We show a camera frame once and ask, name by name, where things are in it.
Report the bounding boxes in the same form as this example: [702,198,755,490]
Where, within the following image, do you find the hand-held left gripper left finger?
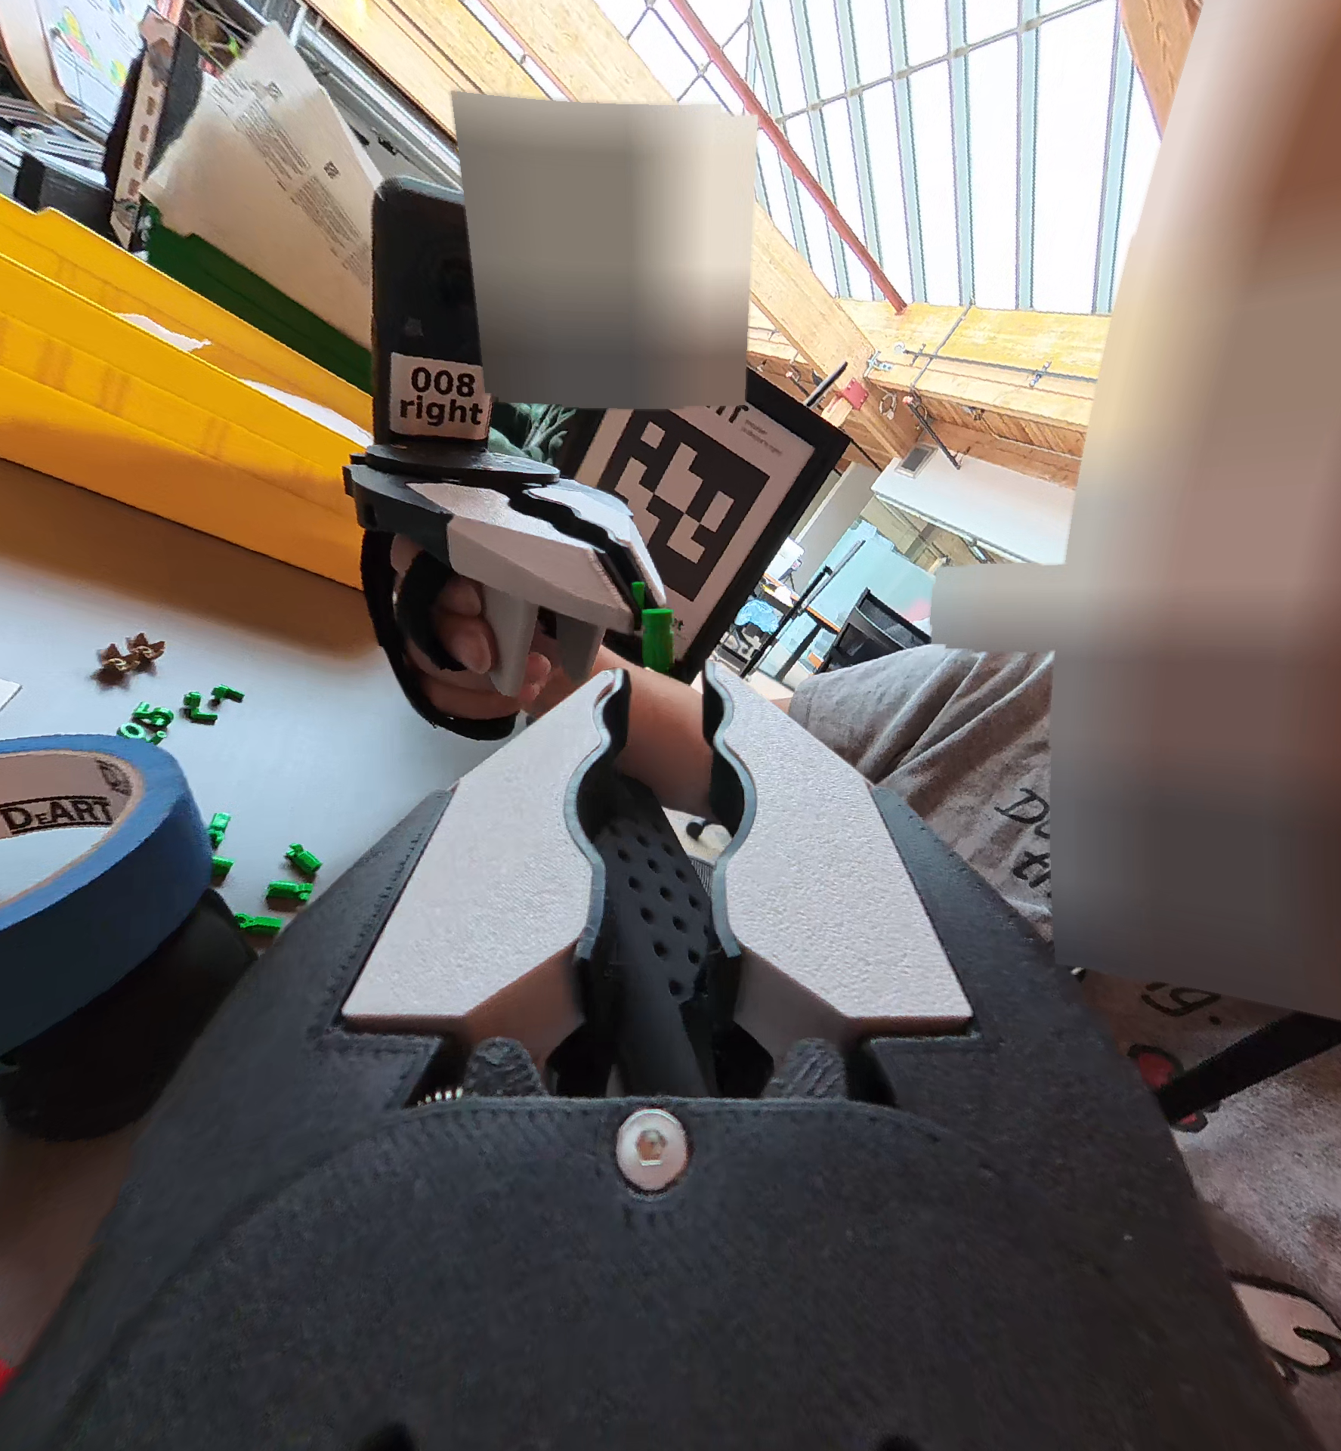
[342,669,636,1041]

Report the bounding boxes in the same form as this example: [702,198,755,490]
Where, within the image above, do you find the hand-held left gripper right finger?
[701,666,978,1041]

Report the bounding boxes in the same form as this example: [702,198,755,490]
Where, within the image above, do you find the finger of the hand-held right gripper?
[521,481,669,622]
[441,481,641,634]

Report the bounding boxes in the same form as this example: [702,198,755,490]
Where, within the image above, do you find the green lego stem assembly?
[630,579,674,673]

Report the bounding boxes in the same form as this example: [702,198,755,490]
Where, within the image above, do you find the person's right forearm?
[516,652,720,820]

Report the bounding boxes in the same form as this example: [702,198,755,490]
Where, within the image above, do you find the brown lego flower pieces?
[95,632,167,688]

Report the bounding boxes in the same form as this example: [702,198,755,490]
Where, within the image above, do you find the person's right hand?
[392,537,555,715]

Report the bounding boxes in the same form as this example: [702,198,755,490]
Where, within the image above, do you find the green plastic bin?
[137,198,378,392]

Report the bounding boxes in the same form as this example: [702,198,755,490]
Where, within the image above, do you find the white crumpled paper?
[114,311,374,439]

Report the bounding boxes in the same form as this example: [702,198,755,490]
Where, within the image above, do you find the person's grey printed t-shirt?
[788,646,1341,1451]

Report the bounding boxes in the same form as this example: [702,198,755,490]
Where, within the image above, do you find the cluster of small green bricks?
[127,683,325,938]

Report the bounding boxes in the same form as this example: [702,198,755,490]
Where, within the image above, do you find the black cabinet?
[829,587,934,685]

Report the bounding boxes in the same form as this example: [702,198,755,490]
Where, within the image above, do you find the black printed cardboard box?
[109,10,209,244]

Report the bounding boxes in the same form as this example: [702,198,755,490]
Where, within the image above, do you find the yellow plastic bin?
[0,158,383,590]

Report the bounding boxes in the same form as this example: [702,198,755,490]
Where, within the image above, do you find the black storage box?
[12,146,120,228]

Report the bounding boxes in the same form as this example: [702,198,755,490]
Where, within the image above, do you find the blue masking tape roll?
[0,734,213,1078]

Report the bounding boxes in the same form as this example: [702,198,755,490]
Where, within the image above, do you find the red ceiling pipe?
[671,0,909,312]

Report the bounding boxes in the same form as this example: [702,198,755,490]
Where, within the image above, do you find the black rounded case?
[0,889,258,1140]

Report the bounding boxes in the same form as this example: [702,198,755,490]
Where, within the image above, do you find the black perforated strap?
[588,794,730,1094]

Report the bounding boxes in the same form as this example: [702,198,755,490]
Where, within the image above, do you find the black shoulder strap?
[1155,1013,1341,1126]

